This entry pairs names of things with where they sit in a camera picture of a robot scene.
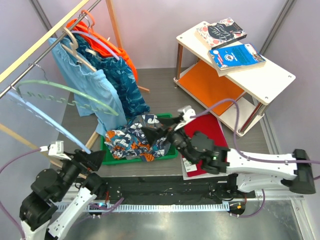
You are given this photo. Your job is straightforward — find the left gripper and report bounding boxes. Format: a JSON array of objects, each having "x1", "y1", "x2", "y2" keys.
[{"x1": 55, "y1": 147, "x2": 107, "y2": 200}]

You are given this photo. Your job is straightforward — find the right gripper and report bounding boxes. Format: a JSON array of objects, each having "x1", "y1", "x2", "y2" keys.
[{"x1": 141, "y1": 116, "x2": 197, "y2": 165}]

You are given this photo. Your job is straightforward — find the orange teal cartoon shorts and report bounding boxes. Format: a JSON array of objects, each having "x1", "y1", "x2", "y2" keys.
[{"x1": 103, "y1": 114, "x2": 176, "y2": 163}]

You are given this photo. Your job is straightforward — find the mint green hanger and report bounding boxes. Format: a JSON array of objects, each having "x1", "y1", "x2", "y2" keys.
[{"x1": 17, "y1": 63, "x2": 120, "y2": 116}]

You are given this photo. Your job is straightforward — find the light blue hanger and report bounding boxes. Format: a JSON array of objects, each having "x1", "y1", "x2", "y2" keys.
[{"x1": 5, "y1": 91, "x2": 91, "y2": 154}]

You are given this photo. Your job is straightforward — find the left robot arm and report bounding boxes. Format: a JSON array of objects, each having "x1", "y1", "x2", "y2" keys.
[{"x1": 19, "y1": 149, "x2": 107, "y2": 240}]

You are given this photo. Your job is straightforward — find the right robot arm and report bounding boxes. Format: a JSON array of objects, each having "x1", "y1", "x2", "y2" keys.
[{"x1": 141, "y1": 117, "x2": 316, "y2": 198}]

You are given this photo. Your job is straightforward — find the dark teal patterned shorts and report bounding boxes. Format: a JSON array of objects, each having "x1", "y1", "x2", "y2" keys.
[{"x1": 75, "y1": 34, "x2": 150, "y2": 118}]

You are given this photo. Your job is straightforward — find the light blue shorts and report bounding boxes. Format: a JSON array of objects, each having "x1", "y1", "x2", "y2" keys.
[{"x1": 51, "y1": 37, "x2": 127, "y2": 136}]

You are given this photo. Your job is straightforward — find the beige hanger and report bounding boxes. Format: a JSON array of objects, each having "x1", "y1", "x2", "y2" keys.
[{"x1": 61, "y1": 27, "x2": 97, "y2": 72}]

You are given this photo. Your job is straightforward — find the lilac hanger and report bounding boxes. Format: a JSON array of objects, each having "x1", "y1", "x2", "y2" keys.
[{"x1": 71, "y1": 30, "x2": 120, "y2": 61}]

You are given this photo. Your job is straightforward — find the orange hanger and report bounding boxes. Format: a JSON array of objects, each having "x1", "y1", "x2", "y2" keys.
[{"x1": 81, "y1": 9, "x2": 96, "y2": 31}]

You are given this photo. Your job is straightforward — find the green plastic tray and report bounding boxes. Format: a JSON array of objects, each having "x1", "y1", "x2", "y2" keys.
[{"x1": 99, "y1": 112, "x2": 179, "y2": 166}]

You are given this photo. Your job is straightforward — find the red folder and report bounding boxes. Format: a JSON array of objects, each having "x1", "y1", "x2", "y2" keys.
[{"x1": 184, "y1": 114, "x2": 229, "y2": 173}]

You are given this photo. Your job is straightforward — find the white papers under folder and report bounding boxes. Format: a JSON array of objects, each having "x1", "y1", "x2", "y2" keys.
[{"x1": 181, "y1": 156, "x2": 211, "y2": 180}]

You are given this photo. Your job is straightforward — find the orange folder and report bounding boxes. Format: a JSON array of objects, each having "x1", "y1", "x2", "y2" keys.
[{"x1": 178, "y1": 60, "x2": 245, "y2": 107}]

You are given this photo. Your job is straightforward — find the blue cover book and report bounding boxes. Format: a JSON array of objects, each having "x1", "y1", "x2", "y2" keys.
[{"x1": 208, "y1": 43, "x2": 266, "y2": 72}]

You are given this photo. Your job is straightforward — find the floral cover book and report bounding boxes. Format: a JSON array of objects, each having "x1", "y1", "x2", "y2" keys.
[{"x1": 194, "y1": 17, "x2": 247, "y2": 50}]

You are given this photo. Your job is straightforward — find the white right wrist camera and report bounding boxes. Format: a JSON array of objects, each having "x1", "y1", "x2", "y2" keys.
[{"x1": 174, "y1": 105, "x2": 196, "y2": 131}]

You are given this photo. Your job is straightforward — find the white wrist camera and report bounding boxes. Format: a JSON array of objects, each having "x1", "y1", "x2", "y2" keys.
[
  {"x1": 40, "y1": 140, "x2": 71, "y2": 160},
  {"x1": 174, "y1": 105, "x2": 196, "y2": 131}
]

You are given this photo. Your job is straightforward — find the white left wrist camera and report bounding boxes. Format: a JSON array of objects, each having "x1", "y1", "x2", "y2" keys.
[{"x1": 40, "y1": 140, "x2": 71, "y2": 160}]

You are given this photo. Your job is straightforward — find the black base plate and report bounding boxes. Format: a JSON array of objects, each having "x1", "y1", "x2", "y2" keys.
[{"x1": 99, "y1": 180, "x2": 245, "y2": 205}]

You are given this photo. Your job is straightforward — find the wooden clothes rack frame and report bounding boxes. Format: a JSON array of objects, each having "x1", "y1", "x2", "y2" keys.
[{"x1": 0, "y1": 0, "x2": 138, "y2": 180}]

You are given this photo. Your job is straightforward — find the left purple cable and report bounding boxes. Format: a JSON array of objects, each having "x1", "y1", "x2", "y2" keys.
[{"x1": 0, "y1": 147, "x2": 127, "y2": 238}]

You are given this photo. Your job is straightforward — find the metal clothes rail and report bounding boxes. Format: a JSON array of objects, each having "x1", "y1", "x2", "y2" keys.
[{"x1": 0, "y1": 0, "x2": 100, "y2": 98}]

